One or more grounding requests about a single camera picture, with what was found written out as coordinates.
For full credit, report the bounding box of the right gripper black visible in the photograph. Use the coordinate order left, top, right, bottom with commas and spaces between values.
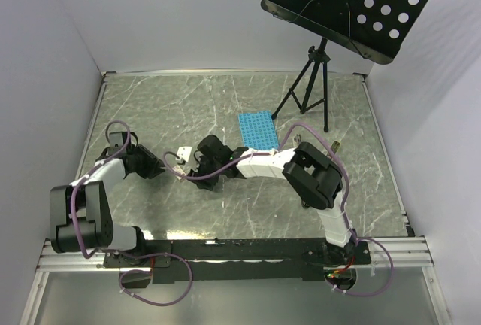
187, 153, 223, 193

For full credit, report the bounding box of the small staple box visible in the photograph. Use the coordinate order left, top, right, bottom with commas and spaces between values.
173, 164, 186, 181

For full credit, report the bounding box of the black beige stapler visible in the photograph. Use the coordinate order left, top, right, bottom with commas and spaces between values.
293, 134, 309, 209

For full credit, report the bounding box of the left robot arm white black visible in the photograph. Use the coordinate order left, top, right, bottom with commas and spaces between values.
50, 131, 165, 266

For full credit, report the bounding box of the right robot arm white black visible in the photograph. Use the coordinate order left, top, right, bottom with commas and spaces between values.
186, 135, 355, 263

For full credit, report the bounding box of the blue studded building plate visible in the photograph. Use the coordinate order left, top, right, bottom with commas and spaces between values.
237, 111, 279, 150

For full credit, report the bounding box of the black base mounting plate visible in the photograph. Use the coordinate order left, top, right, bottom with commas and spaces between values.
104, 238, 371, 284

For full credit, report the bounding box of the black perforated music stand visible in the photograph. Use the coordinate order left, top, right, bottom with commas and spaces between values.
260, 0, 452, 134

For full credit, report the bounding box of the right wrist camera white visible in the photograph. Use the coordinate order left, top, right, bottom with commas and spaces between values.
177, 146, 194, 163

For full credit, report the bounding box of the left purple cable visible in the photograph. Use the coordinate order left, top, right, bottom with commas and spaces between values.
71, 120, 193, 308

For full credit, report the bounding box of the purple cable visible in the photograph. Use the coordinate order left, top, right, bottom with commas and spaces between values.
71, 120, 193, 308
163, 121, 395, 298

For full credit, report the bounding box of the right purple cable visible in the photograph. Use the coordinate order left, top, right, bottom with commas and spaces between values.
163, 121, 395, 298

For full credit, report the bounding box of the aluminium frame rail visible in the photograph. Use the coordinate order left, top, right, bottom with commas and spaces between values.
21, 237, 450, 324

